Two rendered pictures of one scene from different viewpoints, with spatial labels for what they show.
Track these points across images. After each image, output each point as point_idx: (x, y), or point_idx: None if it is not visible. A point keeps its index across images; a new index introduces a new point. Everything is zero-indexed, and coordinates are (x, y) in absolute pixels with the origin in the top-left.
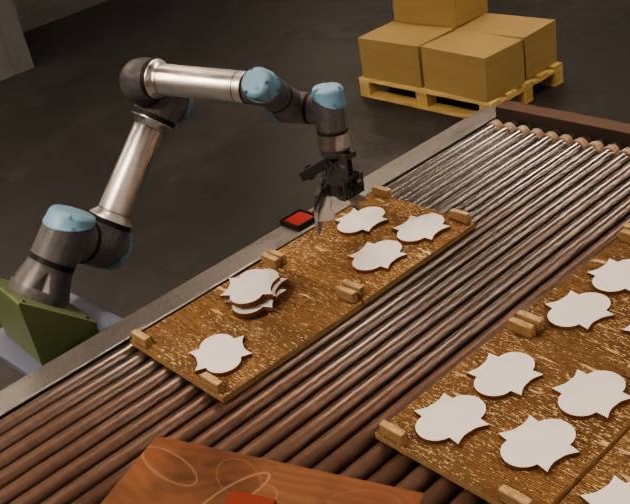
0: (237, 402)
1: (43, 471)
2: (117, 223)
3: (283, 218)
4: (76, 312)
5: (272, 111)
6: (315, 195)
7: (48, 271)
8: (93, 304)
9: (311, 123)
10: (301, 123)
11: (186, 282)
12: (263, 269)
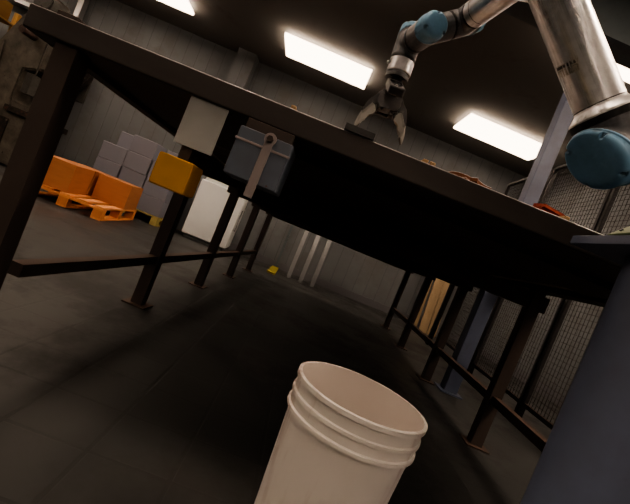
0: None
1: None
2: (592, 122)
3: (371, 133)
4: None
5: (453, 38)
6: (406, 112)
7: None
8: (620, 235)
9: (418, 52)
10: (422, 49)
11: (500, 193)
12: (449, 171)
